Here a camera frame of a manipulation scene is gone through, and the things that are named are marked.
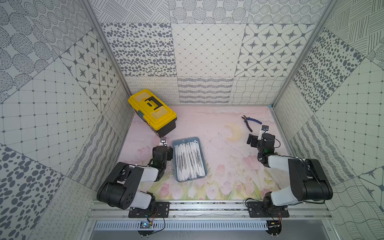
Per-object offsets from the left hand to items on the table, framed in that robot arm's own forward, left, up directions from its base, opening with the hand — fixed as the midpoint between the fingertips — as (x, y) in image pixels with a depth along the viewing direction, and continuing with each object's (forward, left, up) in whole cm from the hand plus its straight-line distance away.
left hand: (163, 145), depth 92 cm
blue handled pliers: (+27, -60, -5) cm, 66 cm away
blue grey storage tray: (+6, -9, -5) cm, 12 cm away
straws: (-7, -17, -4) cm, 19 cm away
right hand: (+7, -60, +1) cm, 61 cm away
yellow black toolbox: (+11, +1, +12) cm, 17 cm away
